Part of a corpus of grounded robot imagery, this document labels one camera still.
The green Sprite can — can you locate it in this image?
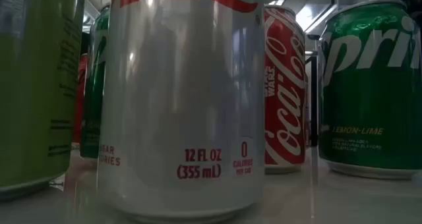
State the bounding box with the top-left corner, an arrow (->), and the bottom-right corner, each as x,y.
80,5 -> 111,161
318,0 -> 422,181

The lime green beverage can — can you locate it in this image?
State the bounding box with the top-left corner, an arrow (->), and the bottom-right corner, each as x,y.
0,0 -> 86,200

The silver ceiling duct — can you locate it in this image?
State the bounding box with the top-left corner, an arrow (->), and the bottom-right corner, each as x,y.
273,0 -> 339,34

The red Coca-Cola can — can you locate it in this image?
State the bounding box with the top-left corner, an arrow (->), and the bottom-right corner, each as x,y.
73,52 -> 89,144
263,5 -> 307,175

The silver Diet Coke can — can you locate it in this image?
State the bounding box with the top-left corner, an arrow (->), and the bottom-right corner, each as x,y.
97,0 -> 266,223

